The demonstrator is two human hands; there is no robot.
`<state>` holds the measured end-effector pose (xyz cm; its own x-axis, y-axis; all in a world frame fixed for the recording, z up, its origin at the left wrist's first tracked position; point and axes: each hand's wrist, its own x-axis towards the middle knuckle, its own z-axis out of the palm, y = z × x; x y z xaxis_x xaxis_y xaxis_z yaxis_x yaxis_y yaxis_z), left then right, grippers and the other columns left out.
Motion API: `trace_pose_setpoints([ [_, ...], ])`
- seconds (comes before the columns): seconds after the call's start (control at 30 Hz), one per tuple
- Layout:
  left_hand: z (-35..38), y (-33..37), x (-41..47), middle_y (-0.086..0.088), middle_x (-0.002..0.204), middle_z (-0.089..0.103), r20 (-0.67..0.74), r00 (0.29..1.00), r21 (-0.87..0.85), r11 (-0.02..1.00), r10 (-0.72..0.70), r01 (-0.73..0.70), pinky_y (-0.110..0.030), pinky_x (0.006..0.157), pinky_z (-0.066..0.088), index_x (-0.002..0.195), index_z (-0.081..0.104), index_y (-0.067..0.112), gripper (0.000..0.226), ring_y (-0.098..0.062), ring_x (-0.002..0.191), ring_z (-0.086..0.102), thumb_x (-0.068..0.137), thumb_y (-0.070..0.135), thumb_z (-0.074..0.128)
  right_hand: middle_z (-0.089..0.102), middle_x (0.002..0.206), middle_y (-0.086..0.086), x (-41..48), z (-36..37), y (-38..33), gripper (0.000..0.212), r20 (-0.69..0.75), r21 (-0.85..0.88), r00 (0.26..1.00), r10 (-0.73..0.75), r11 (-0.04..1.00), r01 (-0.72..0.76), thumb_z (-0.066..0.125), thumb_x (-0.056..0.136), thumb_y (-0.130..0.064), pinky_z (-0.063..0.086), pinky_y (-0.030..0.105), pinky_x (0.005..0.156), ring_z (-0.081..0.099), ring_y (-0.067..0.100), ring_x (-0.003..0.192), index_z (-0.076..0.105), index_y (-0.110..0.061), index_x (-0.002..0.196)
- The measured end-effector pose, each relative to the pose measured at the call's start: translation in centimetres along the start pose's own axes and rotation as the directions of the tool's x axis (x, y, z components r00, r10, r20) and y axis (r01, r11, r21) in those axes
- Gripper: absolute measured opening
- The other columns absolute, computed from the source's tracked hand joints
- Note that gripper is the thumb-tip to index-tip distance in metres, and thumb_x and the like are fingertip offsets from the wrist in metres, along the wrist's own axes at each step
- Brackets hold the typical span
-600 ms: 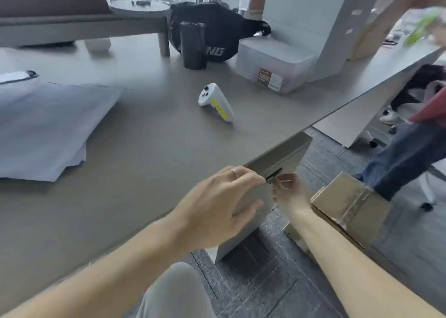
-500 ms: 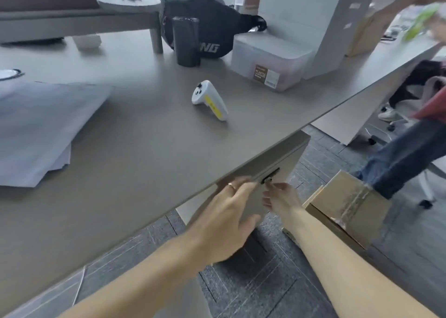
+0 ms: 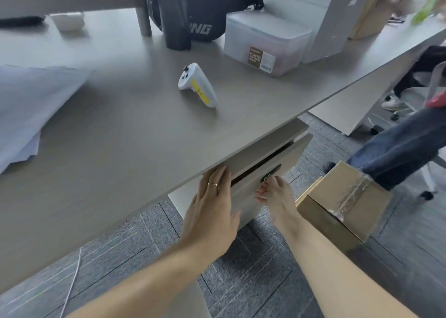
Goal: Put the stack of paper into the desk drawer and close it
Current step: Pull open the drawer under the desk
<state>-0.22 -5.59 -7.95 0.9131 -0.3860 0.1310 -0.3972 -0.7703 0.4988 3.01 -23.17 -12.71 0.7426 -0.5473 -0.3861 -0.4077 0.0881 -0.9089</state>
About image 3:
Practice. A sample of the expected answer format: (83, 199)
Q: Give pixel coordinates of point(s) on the person's left hand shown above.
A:
(209, 220)

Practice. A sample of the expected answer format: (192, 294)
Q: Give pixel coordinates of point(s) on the person's right hand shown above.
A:
(280, 202)

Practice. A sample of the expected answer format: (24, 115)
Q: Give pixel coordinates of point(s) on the person's left middle finger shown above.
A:
(221, 178)

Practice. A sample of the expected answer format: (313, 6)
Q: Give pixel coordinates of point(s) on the person's left little finger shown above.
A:
(202, 190)

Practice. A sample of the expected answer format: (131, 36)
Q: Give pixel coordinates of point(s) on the person's left thumb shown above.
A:
(237, 220)

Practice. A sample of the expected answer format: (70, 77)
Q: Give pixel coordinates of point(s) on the person's right thumb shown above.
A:
(261, 194)

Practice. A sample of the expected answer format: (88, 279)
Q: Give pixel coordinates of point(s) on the grey drawer cabinet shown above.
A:
(271, 157)

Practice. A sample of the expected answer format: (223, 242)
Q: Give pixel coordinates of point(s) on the person's right forearm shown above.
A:
(334, 276)

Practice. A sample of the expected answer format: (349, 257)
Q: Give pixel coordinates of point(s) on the person's left forearm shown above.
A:
(156, 279)

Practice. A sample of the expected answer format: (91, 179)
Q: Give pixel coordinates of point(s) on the taped brown cardboard box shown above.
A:
(345, 202)

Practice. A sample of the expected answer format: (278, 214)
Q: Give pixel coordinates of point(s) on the white game controller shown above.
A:
(197, 84)

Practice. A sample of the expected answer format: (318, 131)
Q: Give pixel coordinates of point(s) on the white desk side panel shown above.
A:
(352, 101)

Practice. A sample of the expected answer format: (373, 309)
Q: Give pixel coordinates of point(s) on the clear plastic storage box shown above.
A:
(268, 38)

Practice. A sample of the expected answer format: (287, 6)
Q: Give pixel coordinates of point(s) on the white sneaker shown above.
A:
(394, 104)

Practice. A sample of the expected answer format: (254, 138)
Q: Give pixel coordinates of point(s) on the black fabric bag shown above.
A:
(216, 11)

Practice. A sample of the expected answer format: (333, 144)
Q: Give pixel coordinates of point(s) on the white office chair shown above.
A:
(429, 174)
(435, 80)

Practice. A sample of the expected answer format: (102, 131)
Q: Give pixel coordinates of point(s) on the tall white box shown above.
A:
(313, 14)

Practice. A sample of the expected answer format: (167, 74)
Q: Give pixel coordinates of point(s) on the white plastic sheets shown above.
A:
(31, 108)

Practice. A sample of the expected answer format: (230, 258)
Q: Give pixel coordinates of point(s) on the red object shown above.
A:
(438, 100)

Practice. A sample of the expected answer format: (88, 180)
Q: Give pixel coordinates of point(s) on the open brown cardboard box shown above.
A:
(371, 18)

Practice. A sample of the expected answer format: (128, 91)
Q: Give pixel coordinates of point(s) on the small white dish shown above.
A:
(69, 21)

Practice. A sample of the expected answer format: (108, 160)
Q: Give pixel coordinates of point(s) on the green packet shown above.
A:
(427, 9)

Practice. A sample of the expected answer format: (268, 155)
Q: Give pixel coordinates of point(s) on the black flat device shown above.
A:
(21, 21)

